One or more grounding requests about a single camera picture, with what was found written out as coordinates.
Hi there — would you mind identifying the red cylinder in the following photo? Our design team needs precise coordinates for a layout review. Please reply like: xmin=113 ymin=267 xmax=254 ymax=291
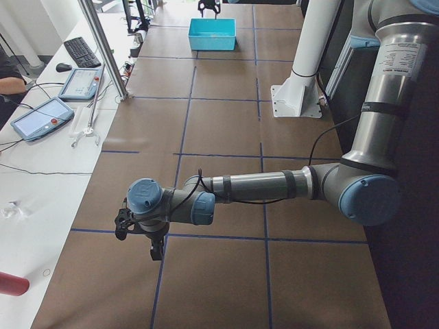
xmin=0 ymin=272 xmax=29 ymax=296

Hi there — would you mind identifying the black computer mouse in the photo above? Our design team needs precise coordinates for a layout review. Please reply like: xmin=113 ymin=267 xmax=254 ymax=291
xmin=56 ymin=62 xmax=73 ymax=73

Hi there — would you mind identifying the near teach pendant tablet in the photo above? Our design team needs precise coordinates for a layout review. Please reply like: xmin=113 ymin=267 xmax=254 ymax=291
xmin=10 ymin=97 xmax=75 ymax=142

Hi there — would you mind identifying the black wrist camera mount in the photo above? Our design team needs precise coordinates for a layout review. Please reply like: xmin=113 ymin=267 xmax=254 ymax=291
xmin=115 ymin=208 xmax=136 ymax=241

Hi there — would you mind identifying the black computer keyboard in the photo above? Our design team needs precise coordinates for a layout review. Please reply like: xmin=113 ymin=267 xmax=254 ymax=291
xmin=63 ymin=37 xmax=102 ymax=68

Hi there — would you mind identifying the light blue plastic bin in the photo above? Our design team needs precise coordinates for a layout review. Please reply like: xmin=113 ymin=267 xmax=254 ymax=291
xmin=188 ymin=18 xmax=237 ymax=51

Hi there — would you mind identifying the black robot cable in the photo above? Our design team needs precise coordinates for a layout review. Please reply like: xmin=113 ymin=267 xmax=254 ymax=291
xmin=171 ymin=114 xmax=361 ymax=206

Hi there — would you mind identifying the person forearm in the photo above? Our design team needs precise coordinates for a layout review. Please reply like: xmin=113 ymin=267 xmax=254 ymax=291
xmin=0 ymin=77 xmax=26 ymax=95

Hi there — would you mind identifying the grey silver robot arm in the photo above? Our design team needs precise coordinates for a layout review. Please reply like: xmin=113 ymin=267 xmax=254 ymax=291
xmin=115 ymin=1 xmax=438 ymax=260

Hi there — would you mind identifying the aluminium frame post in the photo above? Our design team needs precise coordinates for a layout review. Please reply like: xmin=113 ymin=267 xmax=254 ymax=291
xmin=78 ymin=0 xmax=128 ymax=101

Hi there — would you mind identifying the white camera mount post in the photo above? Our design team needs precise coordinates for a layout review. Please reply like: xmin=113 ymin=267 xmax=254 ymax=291
xmin=271 ymin=0 xmax=341 ymax=118

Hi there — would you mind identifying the metal reacher grabber tool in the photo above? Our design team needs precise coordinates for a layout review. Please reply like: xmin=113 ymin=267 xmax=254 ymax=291
xmin=71 ymin=64 xmax=106 ymax=148

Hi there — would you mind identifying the teach pendant tablet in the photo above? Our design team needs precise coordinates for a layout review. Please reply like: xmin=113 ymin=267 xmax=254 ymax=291
xmin=58 ymin=68 xmax=102 ymax=101
xmin=10 ymin=97 xmax=75 ymax=142

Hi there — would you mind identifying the crumpled clear plastic wrap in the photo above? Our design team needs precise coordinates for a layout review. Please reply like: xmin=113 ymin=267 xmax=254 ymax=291
xmin=1 ymin=201 xmax=32 ymax=220

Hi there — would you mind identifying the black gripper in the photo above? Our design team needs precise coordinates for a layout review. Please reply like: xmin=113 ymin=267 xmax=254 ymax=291
xmin=140 ymin=228 xmax=169 ymax=261

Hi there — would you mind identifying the far teach pendant tablet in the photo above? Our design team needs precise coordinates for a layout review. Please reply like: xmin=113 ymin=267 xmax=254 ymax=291
xmin=58 ymin=68 xmax=102 ymax=101

